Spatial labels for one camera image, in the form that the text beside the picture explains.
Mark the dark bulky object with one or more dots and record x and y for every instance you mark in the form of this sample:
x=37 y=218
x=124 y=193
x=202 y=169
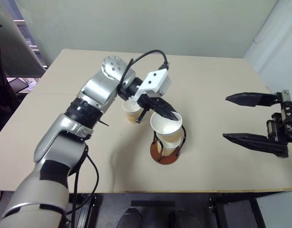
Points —
x=2 y=90

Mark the black metal table leg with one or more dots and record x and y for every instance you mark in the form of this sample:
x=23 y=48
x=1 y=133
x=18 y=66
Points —
x=233 y=211
x=87 y=211

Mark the black tape strip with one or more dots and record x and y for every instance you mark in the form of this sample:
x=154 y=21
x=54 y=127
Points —
x=153 y=203

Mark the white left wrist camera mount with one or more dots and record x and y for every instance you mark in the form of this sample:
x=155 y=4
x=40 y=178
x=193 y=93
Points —
x=155 y=80

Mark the white paper cup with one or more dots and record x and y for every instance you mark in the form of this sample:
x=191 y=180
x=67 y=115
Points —
x=166 y=129
x=170 y=148
x=131 y=111

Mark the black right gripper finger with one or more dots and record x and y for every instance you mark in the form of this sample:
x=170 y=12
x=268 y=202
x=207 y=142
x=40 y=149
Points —
x=252 y=99
x=259 y=142

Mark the dark rounded foot shape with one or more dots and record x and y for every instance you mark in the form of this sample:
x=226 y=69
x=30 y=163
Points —
x=130 y=218

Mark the beige leaning board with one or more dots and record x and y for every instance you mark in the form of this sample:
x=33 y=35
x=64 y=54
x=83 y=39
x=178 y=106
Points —
x=15 y=42

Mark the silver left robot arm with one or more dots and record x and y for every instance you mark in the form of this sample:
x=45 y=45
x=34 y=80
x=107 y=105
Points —
x=98 y=88

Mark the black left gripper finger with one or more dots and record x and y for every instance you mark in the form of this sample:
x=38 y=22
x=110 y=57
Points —
x=167 y=114
x=168 y=105

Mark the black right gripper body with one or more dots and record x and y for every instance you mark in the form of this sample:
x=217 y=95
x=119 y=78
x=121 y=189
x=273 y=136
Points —
x=284 y=118

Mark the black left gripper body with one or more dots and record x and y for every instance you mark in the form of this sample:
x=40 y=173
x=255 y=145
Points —
x=147 y=101

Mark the dark flat tray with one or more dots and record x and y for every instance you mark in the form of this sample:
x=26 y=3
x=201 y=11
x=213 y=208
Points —
x=20 y=85

